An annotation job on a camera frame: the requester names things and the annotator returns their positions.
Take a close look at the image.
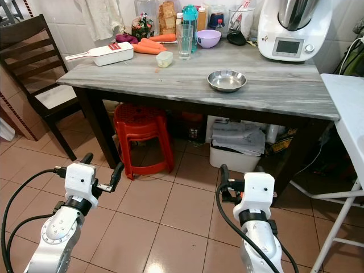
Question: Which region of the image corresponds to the white plastic bin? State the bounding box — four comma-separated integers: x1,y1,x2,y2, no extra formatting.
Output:
209,141,262,174

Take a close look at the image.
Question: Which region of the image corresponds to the red plastic stool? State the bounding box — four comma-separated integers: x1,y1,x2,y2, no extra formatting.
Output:
113,102,175,180

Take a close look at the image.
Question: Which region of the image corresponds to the grey marble dark-legged table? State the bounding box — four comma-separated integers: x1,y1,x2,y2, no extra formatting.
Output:
57,35,342,197

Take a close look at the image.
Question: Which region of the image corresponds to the stainless steel bowl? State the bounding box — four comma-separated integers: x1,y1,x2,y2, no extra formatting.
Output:
207,69,248,93

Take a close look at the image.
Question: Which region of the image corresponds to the dark wooden chair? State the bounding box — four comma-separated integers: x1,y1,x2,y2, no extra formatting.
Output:
0,14,87,163

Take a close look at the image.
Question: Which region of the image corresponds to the small translucent plastic container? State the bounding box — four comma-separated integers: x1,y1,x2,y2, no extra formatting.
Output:
155,51,175,69

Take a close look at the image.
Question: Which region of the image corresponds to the orange carrot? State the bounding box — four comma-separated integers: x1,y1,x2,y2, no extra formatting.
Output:
152,34,176,43
133,44,163,55
140,38,169,52

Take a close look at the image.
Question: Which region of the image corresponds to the purple vegetable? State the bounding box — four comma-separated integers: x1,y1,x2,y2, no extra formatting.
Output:
115,32,138,46

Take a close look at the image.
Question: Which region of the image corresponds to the clear drinking glass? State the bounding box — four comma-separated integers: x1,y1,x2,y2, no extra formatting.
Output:
176,23,195,60

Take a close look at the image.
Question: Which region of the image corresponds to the purple plastic bowl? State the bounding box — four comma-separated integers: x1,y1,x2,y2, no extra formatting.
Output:
196,29,222,49

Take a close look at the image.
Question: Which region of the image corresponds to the small black pouch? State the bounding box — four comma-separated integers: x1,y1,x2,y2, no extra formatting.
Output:
226,29,249,47

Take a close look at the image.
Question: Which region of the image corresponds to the white hanging towel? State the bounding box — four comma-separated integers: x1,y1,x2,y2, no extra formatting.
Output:
85,0,123,42

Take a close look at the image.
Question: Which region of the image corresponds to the white folding table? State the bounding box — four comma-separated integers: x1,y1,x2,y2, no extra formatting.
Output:
290,72,364,273

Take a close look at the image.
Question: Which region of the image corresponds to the clear utensil container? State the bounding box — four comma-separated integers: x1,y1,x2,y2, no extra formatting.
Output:
227,2,256,38

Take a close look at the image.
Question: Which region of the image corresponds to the blue label jar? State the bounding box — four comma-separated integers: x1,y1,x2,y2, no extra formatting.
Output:
209,5,229,31

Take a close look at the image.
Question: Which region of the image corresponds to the white kitchen cooking machine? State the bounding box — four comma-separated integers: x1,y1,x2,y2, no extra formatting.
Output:
257,0,337,63

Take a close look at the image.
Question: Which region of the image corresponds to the bagged sliced bread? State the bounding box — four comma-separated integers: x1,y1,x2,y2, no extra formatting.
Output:
159,1,177,35

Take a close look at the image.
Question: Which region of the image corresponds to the teal water bottle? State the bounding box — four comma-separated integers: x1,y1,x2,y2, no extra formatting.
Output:
183,4,199,53

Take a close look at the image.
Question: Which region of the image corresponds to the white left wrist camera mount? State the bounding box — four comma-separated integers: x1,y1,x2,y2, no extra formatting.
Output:
64,162,99,206

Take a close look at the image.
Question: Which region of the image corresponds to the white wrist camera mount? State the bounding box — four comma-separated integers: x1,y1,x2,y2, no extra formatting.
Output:
64,162,99,206
241,172,275,221

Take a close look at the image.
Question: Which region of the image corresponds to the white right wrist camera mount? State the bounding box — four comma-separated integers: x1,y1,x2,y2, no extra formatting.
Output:
241,172,275,221

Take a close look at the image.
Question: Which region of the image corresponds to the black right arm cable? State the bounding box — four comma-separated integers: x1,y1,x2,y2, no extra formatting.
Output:
216,183,301,273

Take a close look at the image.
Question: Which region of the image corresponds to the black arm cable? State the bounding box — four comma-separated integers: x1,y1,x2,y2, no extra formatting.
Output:
2,166,69,273
216,183,301,273

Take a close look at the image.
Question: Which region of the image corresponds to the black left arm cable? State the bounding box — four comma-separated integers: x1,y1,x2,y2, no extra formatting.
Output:
2,166,69,273

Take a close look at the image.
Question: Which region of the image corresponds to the white handled slicer box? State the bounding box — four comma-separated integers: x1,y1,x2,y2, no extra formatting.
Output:
65,42,135,67

